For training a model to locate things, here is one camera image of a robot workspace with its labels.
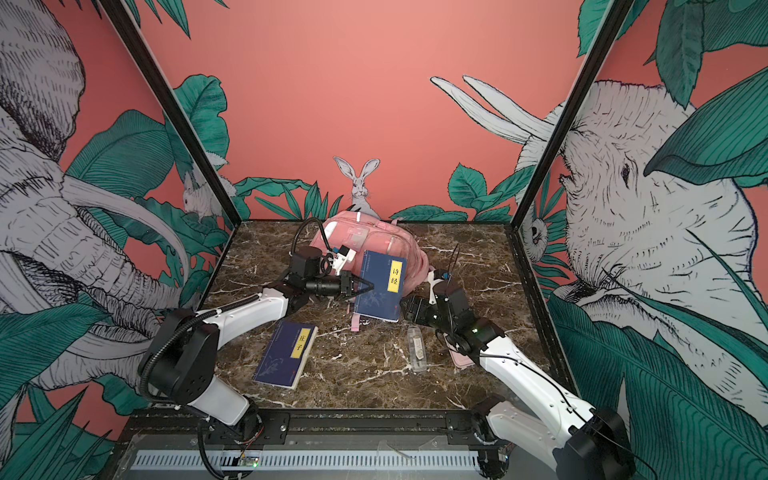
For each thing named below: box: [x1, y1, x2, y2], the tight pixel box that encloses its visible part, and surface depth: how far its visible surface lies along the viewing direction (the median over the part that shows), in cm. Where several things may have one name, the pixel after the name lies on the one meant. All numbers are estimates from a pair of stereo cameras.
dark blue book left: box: [253, 321, 318, 389], surface depth 86 cm
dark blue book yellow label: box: [353, 250, 408, 323], surface depth 83 cm
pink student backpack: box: [310, 211, 430, 297], surface depth 110 cm
